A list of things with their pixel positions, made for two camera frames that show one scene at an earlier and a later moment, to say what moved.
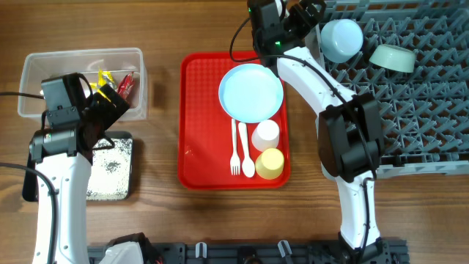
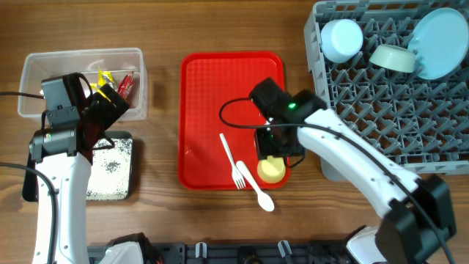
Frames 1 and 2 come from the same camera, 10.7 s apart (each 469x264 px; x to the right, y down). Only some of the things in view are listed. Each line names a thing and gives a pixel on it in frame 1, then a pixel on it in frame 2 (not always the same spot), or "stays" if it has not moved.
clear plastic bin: x=116 y=62 stays
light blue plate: x=250 y=93 -> x=439 y=39
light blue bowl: x=341 y=39 stays
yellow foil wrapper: x=104 y=78 stays
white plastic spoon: x=248 y=165 -> x=264 y=199
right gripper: x=305 y=26 -> x=264 y=149
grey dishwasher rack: x=424 y=111 stays
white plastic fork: x=235 y=159 -> x=236 y=174
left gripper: x=111 y=114 stays
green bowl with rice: x=393 y=58 stays
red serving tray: x=205 y=128 stays
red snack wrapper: x=125 y=86 stays
